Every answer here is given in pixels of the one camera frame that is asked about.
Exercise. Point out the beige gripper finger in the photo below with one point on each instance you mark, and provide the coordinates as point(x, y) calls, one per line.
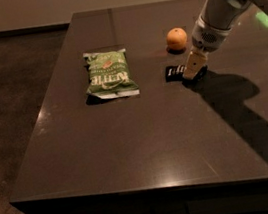
point(195, 62)

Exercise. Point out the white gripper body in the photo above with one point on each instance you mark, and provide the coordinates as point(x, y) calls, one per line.
point(206, 38)

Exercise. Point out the black rxbar chocolate bar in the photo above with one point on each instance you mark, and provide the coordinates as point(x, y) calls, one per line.
point(176, 73)

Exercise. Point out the orange fruit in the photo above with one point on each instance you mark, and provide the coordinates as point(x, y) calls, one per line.
point(176, 39)

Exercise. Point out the green kettle chips bag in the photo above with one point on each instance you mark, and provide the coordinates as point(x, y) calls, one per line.
point(109, 76)

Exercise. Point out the dark cabinet drawer front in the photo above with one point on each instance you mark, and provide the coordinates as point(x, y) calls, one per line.
point(249, 197)

